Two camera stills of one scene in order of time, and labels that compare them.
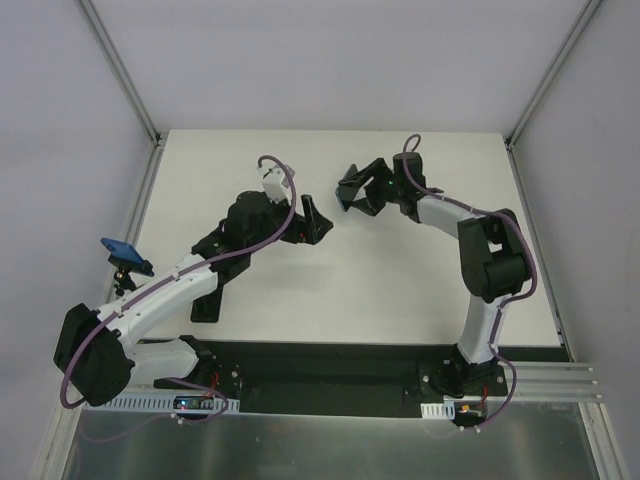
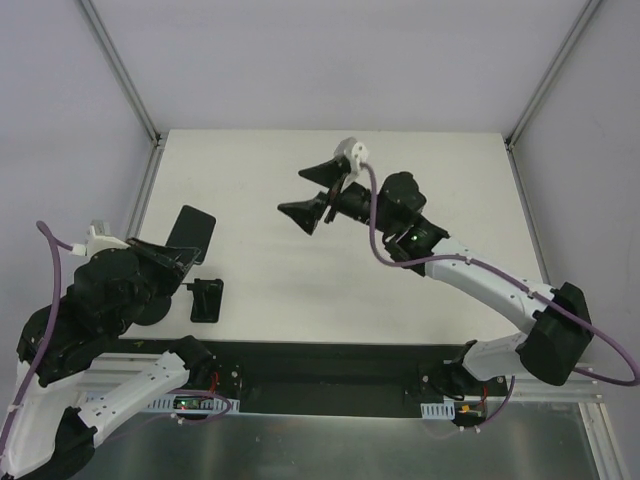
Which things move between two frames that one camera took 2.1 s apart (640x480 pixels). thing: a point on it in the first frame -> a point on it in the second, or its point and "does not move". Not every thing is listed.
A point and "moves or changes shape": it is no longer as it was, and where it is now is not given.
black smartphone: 346,192 moves or changes shape
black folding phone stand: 206,308 does not move
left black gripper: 304,227 -> 163,253
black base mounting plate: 331,379 does not move
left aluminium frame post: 119,67 does not move
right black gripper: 375,185 -> 333,195
